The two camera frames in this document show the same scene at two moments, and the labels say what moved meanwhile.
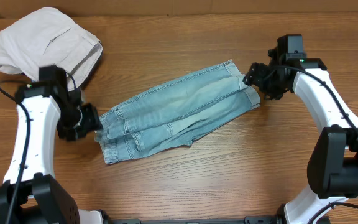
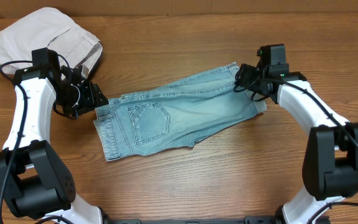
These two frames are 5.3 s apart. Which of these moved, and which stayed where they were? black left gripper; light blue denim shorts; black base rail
Moved: black left gripper
Stayed: black base rail; light blue denim shorts
